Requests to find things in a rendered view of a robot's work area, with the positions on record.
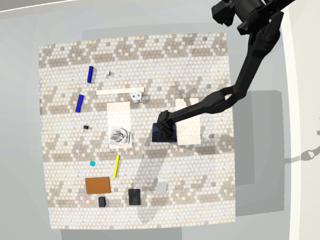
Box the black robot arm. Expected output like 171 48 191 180
156 0 295 141

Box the orange-brown flat plate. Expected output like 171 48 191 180
85 177 111 195

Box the blue rectangular bar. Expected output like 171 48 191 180
87 66 93 83
75 94 84 113

